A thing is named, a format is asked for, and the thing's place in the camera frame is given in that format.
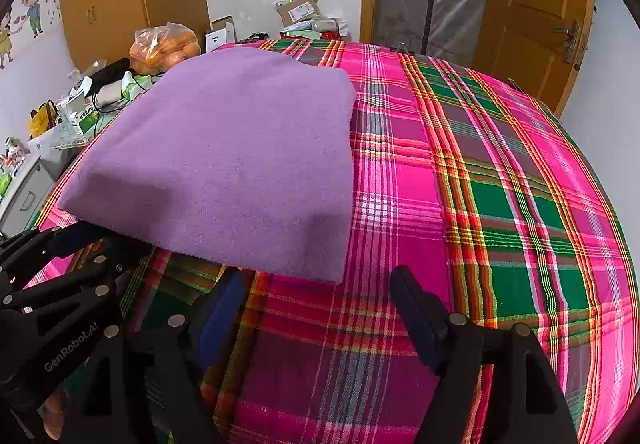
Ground yellow bag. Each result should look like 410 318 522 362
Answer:
27 101 58 139

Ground purple fleece garment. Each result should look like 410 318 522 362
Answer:
56 46 357 283

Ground metal door handle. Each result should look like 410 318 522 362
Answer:
550 21 586 69

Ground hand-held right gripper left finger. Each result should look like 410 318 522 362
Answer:
55 269 246 444

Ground cartoon couple wall sticker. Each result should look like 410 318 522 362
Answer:
0 0 63 72

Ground bag of oranges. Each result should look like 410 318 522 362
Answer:
129 22 201 74

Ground brown cardboard parcel box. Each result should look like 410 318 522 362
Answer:
274 0 321 27

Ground black cloth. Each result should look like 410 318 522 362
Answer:
87 58 132 84

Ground green white medicine box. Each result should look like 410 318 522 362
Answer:
65 106 101 135

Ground white cardboard box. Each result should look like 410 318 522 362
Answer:
205 16 238 52

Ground pink green plaid blanket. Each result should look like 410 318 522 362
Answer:
22 38 640 444

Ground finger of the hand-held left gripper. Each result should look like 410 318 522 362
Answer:
0 239 151 309
0 224 108 269

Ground green tissue pack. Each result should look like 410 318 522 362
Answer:
120 71 161 99

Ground glass folding table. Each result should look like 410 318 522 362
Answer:
50 68 166 155

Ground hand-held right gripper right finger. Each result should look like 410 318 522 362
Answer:
390 266 581 444

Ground person's left hand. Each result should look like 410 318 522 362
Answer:
42 396 66 437

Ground white drawer cabinet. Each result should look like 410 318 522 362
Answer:
0 159 58 235

